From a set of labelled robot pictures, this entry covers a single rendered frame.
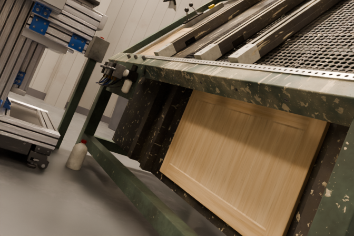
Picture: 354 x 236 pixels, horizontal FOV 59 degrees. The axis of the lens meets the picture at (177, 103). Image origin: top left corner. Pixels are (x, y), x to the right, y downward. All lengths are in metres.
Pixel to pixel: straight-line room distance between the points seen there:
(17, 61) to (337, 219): 1.88
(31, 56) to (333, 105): 1.80
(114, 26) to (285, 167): 4.87
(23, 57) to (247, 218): 1.59
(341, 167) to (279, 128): 0.48
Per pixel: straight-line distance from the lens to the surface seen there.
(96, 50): 2.57
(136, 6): 5.99
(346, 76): 1.05
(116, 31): 5.83
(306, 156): 1.27
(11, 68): 2.17
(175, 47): 2.13
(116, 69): 2.13
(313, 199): 1.18
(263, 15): 1.92
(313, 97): 1.04
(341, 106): 1.00
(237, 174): 1.45
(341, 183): 0.94
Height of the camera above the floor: 0.58
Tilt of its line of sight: 3 degrees up
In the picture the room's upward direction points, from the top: 23 degrees clockwise
